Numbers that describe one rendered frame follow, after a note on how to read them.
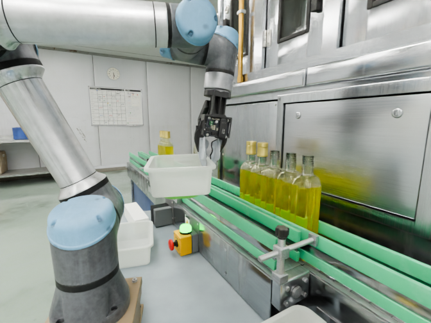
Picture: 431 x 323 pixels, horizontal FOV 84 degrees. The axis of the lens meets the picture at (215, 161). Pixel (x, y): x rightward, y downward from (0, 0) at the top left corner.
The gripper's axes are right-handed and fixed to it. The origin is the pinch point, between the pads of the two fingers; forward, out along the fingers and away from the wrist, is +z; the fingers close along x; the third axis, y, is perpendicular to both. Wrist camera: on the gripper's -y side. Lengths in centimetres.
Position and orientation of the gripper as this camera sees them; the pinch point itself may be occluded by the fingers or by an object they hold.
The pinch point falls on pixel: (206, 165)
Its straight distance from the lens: 67.7
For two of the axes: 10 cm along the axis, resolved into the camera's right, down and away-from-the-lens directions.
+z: -1.3, 9.8, 1.4
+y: 2.0, 1.7, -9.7
